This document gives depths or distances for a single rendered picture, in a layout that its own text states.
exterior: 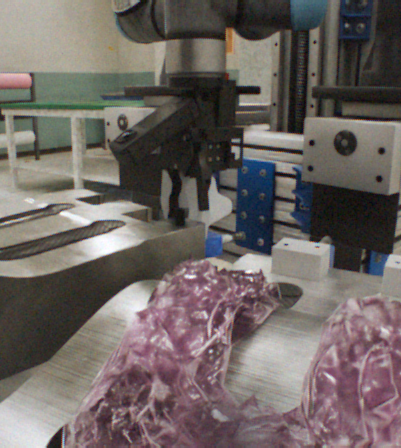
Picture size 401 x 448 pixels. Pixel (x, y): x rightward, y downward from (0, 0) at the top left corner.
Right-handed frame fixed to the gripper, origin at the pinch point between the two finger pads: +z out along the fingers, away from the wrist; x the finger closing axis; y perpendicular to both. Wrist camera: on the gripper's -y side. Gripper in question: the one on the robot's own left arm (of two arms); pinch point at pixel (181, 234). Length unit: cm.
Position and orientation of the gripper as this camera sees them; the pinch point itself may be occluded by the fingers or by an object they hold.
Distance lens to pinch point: 63.0
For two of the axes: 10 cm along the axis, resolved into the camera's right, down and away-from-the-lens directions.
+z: 0.0, 9.6, 2.7
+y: 8.3, -1.5, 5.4
